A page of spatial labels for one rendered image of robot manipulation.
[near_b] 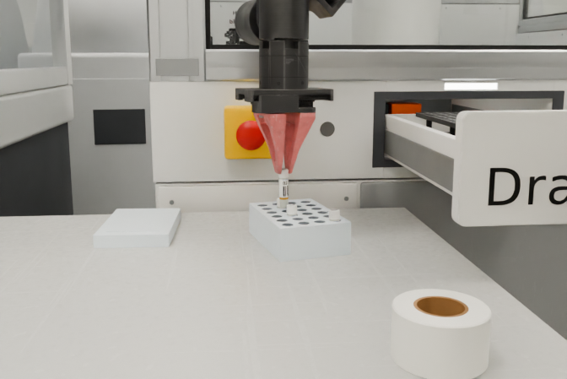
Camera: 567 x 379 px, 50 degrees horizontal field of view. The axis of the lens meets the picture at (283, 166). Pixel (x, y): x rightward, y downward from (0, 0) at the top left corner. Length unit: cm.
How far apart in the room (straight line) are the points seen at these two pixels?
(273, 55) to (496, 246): 51
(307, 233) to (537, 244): 48
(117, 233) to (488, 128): 43
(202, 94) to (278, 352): 49
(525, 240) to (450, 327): 61
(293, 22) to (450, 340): 39
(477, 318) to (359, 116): 51
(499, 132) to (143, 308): 36
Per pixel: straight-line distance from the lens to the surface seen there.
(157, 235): 73
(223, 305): 56
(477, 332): 45
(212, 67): 89
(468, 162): 60
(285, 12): 69
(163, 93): 89
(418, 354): 45
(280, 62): 69
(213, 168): 90
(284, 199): 73
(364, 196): 93
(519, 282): 106
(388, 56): 91
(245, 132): 82
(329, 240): 68
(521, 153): 62
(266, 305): 56
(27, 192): 153
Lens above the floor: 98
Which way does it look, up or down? 10 degrees down
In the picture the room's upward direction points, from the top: straight up
